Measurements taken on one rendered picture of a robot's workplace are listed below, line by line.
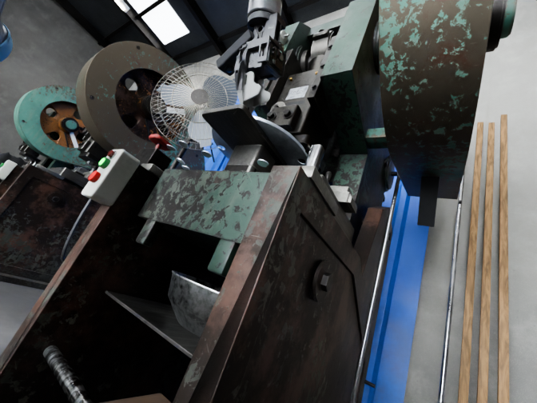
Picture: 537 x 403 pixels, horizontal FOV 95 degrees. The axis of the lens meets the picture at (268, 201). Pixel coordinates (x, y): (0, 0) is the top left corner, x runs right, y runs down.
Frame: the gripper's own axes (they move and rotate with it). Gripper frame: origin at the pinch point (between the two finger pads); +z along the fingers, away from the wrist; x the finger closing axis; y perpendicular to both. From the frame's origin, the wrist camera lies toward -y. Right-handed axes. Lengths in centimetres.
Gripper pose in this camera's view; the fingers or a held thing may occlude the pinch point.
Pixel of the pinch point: (244, 111)
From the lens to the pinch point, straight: 61.3
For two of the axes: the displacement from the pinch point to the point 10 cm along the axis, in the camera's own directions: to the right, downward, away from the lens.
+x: 5.6, 0.6, 8.3
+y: 8.2, 1.2, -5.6
